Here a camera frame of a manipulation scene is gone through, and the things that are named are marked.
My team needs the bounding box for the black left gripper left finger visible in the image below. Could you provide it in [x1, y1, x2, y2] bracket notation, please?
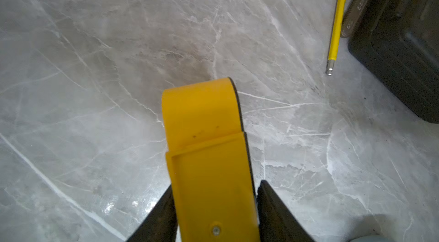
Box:
[127, 186, 178, 242]

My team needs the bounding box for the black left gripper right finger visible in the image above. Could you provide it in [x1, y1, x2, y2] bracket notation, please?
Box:
[257, 180, 314, 242]

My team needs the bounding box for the yellow square alarm clock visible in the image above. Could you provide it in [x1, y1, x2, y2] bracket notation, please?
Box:
[162, 78, 260, 242]

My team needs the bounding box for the black plastic tool case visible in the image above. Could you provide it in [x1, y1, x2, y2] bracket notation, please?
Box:
[341, 0, 439, 124]

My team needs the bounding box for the yellow pencil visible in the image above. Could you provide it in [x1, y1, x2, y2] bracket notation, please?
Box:
[326, 0, 346, 76]

